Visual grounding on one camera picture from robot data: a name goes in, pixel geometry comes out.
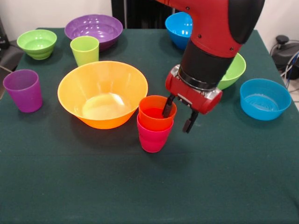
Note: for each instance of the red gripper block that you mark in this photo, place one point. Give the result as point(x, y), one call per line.
point(198, 100)

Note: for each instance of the orange-red cup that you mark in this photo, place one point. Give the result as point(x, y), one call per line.
point(154, 123)

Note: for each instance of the pink cup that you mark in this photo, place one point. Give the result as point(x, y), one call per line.
point(151, 142)

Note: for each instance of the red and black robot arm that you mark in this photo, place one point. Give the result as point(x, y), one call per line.
point(210, 35)

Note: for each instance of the dark green tablecloth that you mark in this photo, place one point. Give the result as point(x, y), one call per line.
point(149, 175)

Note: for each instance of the large green bowl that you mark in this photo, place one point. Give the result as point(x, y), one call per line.
point(236, 70)

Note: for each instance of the large orange bowl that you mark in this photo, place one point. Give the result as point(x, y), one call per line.
point(102, 93)

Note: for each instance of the deep blue bowl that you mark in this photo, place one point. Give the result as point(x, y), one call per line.
point(177, 30)

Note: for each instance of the shallow blue bowl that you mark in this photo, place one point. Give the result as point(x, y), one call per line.
point(265, 102)

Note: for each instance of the green cup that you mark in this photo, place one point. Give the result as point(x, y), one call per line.
point(84, 53)

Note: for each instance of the purple bowl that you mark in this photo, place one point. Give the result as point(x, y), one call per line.
point(93, 25)

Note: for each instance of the purple cup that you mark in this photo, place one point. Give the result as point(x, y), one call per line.
point(24, 93)

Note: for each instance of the small ribbed green bowl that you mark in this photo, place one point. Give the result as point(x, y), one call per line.
point(37, 49)

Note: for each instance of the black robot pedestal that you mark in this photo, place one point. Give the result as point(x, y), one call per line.
point(133, 14)

